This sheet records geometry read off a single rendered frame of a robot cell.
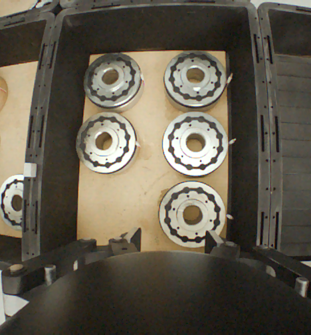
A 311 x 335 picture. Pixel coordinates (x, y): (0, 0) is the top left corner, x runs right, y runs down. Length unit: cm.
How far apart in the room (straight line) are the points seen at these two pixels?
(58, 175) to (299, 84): 45
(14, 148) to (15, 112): 8
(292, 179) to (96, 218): 35
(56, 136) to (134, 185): 14
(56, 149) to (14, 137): 17
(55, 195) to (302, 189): 40
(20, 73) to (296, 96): 56
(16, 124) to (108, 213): 26
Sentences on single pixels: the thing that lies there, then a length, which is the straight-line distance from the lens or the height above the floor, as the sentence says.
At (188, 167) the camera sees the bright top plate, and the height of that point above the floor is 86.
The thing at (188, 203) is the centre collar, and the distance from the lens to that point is 29.
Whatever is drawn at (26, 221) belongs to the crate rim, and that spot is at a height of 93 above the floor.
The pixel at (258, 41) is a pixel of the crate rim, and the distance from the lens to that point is 31.
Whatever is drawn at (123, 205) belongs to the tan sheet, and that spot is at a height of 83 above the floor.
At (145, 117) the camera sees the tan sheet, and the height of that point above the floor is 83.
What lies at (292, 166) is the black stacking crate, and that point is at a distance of 38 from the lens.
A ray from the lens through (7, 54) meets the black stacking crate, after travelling 51.
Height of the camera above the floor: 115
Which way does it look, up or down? 84 degrees down
